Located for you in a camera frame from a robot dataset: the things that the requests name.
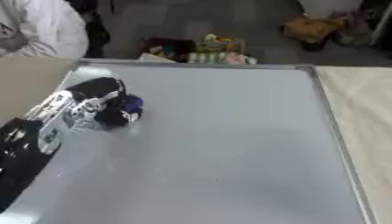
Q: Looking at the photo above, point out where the person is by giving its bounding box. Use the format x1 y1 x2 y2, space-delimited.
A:
0 0 112 59

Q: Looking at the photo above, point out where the box of colourful toys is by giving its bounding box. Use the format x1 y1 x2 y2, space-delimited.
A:
136 33 259 66

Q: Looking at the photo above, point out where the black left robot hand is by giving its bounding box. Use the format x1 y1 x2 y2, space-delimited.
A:
64 76 146 130

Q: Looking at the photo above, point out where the white container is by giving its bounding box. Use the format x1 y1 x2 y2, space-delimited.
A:
297 0 365 20

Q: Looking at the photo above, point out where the yellow bag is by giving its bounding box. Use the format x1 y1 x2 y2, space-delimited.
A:
278 16 347 53

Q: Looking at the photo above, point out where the silver framed whiteboard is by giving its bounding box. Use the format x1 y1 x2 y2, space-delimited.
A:
0 58 380 224

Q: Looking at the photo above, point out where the blue whiteboard brush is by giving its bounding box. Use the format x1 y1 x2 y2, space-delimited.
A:
121 94 146 123

